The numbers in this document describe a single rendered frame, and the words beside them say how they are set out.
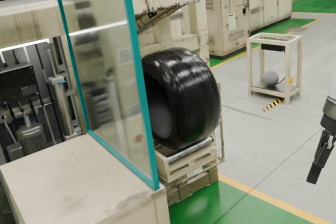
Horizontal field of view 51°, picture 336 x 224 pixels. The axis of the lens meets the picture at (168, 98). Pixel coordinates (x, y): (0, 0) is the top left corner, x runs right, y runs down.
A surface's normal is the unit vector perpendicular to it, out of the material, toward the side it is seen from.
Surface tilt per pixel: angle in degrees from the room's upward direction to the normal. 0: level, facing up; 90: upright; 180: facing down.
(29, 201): 0
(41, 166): 0
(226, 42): 90
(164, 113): 48
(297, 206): 0
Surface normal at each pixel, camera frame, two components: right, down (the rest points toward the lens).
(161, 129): 0.16, -0.69
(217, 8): -0.72, 0.34
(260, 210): -0.11, -0.92
